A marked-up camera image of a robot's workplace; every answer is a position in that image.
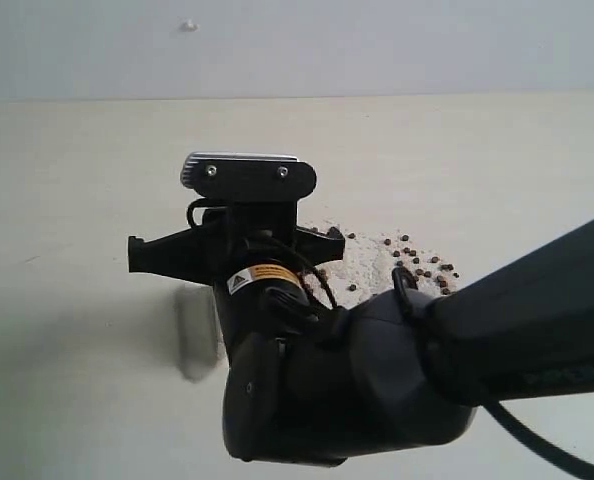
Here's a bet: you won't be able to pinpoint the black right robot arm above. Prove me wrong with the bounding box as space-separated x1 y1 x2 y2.
127 201 594 479

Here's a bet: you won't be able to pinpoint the scattered rice and brown pellets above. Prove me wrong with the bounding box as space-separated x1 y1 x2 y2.
306 220 461 308

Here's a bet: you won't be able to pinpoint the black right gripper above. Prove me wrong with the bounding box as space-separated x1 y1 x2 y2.
127 199 345 285

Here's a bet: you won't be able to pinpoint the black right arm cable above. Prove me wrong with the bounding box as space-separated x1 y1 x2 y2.
184 197 594 479

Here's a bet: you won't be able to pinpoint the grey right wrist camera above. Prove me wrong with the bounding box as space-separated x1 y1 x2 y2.
180 152 317 203

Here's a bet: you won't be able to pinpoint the white paint brush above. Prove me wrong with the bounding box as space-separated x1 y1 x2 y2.
174 286 226 383

